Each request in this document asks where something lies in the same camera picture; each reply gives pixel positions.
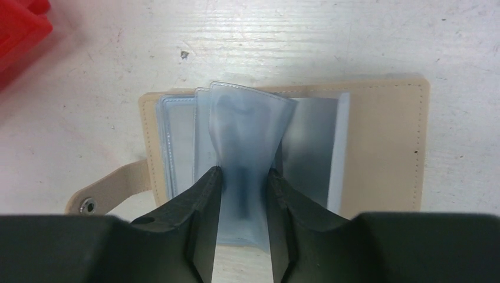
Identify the red plastic tray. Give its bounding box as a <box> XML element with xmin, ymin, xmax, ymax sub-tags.
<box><xmin>1</xmin><ymin>0</ymin><xmax>52</xmax><ymax>89</ymax></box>

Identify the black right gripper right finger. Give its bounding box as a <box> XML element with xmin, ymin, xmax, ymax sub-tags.
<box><xmin>266</xmin><ymin>169</ymin><xmax>499</xmax><ymax>282</ymax></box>

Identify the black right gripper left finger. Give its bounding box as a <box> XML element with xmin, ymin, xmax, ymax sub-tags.
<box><xmin>1</xmin><ymin>166</ymin><xmax>222</xmax><ymax>282</ymax></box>

